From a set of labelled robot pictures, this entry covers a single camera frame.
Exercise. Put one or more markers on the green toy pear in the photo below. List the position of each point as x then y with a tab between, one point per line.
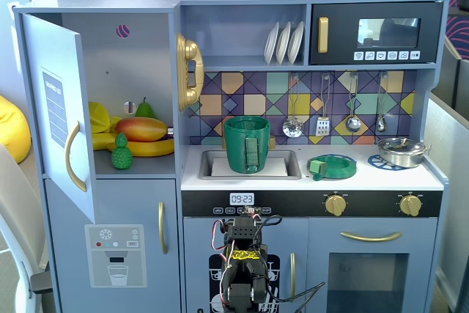
144	109

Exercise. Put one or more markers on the yellow beanbag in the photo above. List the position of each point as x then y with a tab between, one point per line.
14	133

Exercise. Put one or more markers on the grey toy sink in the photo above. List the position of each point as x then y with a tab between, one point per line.
205	166

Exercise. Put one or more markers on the green 3D-printed cup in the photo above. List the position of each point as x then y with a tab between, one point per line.
236	148

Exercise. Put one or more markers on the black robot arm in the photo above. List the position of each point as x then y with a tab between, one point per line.
243	232

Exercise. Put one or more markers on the steel skimmer spoon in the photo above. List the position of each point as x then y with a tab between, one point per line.
293	128

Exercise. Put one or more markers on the steel pot with lid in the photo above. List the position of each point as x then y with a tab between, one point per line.
399	153

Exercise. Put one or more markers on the steel slotted spatula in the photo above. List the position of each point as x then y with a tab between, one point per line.
322	127

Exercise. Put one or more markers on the steel ladle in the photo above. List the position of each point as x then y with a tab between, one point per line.
353	124

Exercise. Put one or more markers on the yellow toy star fruit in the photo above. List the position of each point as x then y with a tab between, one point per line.
98	118

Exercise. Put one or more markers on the gold stove knob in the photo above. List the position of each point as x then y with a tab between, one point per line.
335	206
410	206

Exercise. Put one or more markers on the blue cabinet door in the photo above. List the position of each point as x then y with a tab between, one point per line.
40	52

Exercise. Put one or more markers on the black dishwasher sticker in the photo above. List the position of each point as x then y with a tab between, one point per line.
273	265

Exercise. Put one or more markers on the yellow toy banana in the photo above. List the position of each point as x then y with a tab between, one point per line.
154	149

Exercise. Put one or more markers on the blue round trivet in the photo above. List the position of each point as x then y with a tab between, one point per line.
373	162

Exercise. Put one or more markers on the white toy plate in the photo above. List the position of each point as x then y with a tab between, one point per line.
296	42
270	45
283	43

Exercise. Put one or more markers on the green toy pineapple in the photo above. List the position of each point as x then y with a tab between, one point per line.
122	157

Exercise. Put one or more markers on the red yellow toy mango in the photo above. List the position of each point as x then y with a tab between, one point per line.
141	129

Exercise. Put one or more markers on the black toy microwave door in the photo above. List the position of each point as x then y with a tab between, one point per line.
340	12

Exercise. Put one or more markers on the blue toy kitchen unit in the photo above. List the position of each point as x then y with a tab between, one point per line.
428	107

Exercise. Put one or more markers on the gold toy telephone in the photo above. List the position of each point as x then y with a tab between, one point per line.
190	49

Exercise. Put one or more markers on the white office chair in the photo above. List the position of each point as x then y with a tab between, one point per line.
18	217

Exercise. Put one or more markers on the yellow toy fruit piece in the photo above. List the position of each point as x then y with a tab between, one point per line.
102	141

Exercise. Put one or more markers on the shopping list sticker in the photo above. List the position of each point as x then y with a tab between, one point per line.
55	107

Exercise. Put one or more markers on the water dispenser sticker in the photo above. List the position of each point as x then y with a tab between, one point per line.
115	258

